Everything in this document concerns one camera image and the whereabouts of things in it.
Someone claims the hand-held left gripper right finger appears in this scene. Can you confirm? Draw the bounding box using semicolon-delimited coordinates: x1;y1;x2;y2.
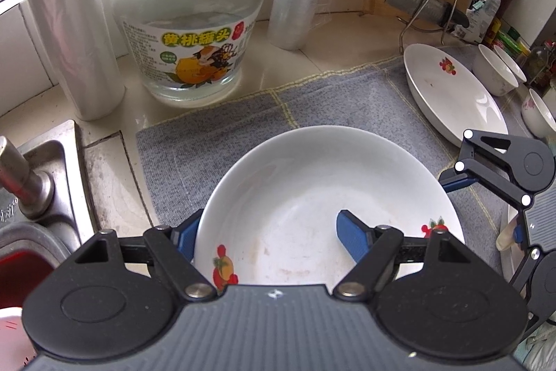
334;209;467;302

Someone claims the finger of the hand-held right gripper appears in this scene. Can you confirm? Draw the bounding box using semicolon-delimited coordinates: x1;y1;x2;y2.
510;247;543;302
439;129;533;207

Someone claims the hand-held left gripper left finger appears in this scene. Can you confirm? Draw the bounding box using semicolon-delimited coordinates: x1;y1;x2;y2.
76;209;218;302

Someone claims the white fruit print plate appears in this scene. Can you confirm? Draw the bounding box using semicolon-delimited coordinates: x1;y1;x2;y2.
403;43;510;148
193;125;465;297

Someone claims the grey checked cloth mat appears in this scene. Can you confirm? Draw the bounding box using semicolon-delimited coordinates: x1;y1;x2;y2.
136;56;517;267

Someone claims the stainless steel sink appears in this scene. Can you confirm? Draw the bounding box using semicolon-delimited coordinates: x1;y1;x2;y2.
0;119;100;267

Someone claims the clear glass bottle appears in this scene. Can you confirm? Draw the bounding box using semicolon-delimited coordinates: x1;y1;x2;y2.
528;41;556;91

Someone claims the green seasoning packet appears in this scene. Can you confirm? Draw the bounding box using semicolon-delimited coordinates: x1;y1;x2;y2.
499;27;531;59

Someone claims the red white plastic basin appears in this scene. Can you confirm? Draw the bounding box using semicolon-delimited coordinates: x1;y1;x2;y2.
0;251;57;371

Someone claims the metal faucet base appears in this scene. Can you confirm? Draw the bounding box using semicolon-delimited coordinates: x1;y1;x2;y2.
0;135;56;220

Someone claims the labelled glass jar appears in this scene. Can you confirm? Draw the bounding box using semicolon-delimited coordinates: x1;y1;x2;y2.
110;0;265;107

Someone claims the metal wire rack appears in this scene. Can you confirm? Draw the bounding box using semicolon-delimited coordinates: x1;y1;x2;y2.
399;0;467;54

